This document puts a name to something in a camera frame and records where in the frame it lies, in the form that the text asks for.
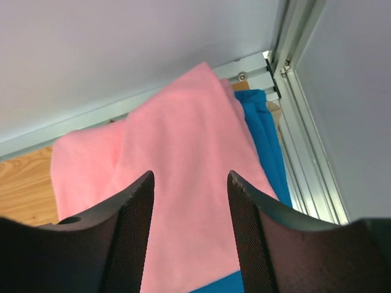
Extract pink t shirt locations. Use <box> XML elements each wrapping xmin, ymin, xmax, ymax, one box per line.
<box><xmin>51</xmin><ymin>63</ymin><xmax>276</xmax><ymax>292</ymax></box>

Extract right aluminium frame post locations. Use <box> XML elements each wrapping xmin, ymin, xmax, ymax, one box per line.
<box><xmin>267</xmin><ymin>1</ymin><xmax>349</xmax><ymax>224</ymax></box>

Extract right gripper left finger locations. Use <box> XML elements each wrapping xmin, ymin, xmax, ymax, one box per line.
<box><xmin>1</xmin><ymin>172</ymin><xmax>155</xmax><ymax>292</ymax></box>

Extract blue folded t shirt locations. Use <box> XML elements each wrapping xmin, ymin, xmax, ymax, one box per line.
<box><xmin>193</xmin><ymin>90</ymin><xmax>293</xmax><ymax>292</ymax></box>

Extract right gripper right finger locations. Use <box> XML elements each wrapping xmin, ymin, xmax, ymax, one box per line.
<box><xmin>227</xmin><ymin>172</ymin><xmax>390</xmax><ymax>292</ymax></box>

